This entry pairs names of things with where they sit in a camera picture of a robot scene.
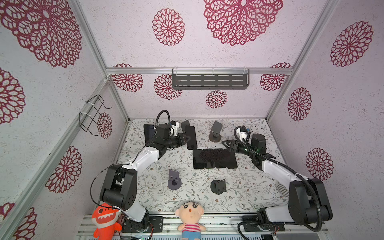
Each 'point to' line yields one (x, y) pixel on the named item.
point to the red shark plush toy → (104, 218)
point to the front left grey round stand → (174, 182)
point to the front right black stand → (218, 186)
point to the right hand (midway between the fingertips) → (224, 141)
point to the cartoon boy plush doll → (190, 211)
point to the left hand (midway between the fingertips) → (190, 139)
